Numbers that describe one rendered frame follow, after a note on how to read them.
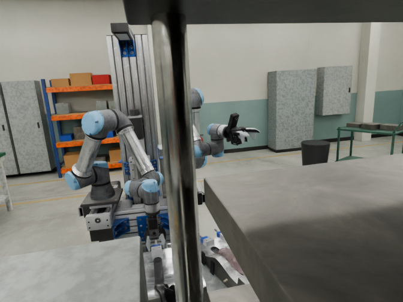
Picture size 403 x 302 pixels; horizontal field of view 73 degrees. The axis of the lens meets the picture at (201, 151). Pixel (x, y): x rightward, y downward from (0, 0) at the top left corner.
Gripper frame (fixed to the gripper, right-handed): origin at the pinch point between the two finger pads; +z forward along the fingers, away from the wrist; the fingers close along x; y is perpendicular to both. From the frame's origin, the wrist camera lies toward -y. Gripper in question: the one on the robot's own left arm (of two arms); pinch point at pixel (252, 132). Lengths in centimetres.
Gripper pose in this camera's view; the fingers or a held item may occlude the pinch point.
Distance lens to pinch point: 137.0
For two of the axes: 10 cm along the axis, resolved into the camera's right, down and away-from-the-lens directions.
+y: 1.6, 9.4, 3.0
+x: -8.1, 3.0, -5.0
